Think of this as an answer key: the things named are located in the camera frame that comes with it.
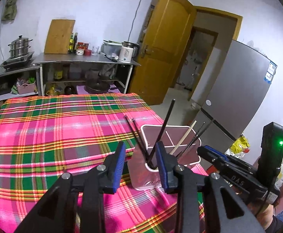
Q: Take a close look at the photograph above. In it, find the metal kitchen shelf table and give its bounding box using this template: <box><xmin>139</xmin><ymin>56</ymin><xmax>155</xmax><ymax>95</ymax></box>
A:
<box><xmin>33</xmin><ymin>53</ymin><xmax>139</xmax><ymax>95</ymax></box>

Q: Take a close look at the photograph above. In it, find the yellow wooden door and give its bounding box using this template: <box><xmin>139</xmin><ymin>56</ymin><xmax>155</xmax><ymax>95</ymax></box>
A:
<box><xmin>129</xmin><ymin>0</ymin><xmax>197</xmax><ymax>105</ymax></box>

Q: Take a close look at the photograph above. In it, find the silver refrigerator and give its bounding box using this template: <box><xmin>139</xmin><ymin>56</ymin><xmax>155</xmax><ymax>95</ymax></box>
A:
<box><xmin>195</xmin><ymin>41</ymin><xmax>277</xmax><ymax>153</ymax></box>

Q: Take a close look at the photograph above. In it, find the induction cooktop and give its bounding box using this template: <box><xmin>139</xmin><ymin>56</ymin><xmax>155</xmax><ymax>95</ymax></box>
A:
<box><xmin>0</xmin><ymin>52</ymin><xmax>34</xmax><ymax>70</ymax></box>

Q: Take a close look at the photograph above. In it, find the black chopstick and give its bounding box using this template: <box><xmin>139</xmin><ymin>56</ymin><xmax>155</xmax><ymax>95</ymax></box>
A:
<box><xmin>124</xmin><ymin>115</ymin><xmax>149</xmax><ymax>166</ymax></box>
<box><xmin>176</xmin><ymin>118</ymin><xmax>215</xmax><ymax>159</ymax></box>
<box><xmin>147</xmin><ymin>99</ymin><xmax>176</xmax><ymax>170</ymax></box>

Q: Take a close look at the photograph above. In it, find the dark sauce bottle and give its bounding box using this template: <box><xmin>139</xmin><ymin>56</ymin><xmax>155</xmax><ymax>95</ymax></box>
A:
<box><xmin>72</xmin><ymin>32</ymin><xmax>78</xmax><ymax>54</ymax></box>

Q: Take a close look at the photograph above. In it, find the pink plaid tablecloth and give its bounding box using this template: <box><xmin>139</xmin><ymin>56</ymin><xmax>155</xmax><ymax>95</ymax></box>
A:
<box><xmin>0</xmin><ymin>93</ymin><xmax>163</xmax><ymax>232</ymax></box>

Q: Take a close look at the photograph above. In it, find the cream wooden chopstick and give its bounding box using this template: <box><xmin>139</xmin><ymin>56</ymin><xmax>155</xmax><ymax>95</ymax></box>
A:
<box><xmin>170</xmin><ymin>120</ymin><xmax>197</xmax><ymax>155</ymax></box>

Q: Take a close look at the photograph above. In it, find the stainless steel steamer pot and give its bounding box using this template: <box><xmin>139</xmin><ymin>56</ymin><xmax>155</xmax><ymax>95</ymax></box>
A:
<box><xmin>8</xmin><ymin>35</ymin><xmax>33</xmax><ymax>58</ymax></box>

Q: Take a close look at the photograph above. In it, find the white electric kettle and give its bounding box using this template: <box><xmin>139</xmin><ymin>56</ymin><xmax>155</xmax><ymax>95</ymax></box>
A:
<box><xmin>118</xmin><ymin>41</ymin><xmax>140</xmax><ymax>63</ymax></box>

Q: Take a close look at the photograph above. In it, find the pink plastic utensil holder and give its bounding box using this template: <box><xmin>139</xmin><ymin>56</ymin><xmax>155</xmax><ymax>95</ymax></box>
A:
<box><xmin>127</xmin><ymin>125</ymin><xmax>202</xmax><ymax>191</ymax></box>

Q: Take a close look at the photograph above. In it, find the wooden cutting board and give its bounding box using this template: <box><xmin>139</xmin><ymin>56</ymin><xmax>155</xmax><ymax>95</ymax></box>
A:
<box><xmin>44</xmin><ymin>19</ymin><xmax>75</xmax><ymax>54</ymax></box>

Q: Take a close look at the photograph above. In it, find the low metal side shelf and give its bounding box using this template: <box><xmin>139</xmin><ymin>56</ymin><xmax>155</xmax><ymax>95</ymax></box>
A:
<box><xmin>0</xmin><ymin>64</ymin><xmax>42</xmax><ymax>109</ymax></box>

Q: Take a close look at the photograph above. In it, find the red lidded jar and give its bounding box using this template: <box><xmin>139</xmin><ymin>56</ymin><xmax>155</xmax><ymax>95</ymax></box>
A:
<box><xmin>75</xmin><ymin>42</ymin><xmax>85</xmax><ymax>55</ymax></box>

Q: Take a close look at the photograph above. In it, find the pink storage basket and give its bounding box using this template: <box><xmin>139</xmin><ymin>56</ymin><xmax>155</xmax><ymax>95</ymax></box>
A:
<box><xmin>17</xmin><ymin>82</ymin><xmax>37</xmax><ymax>95</ymax></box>

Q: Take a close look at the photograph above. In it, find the person's right hand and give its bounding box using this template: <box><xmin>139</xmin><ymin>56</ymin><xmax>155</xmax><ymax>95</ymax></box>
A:
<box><xmin>247</xmin><ymin>201</ymin><xmax>274</xmax><ymax>230</ymax></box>

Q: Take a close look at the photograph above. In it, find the green hanging cloth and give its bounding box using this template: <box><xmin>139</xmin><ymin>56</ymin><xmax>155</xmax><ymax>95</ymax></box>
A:
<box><xmin>1</xmin><ymin>0</ymin><xmax>17</xmax><ymax>22</ymax></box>

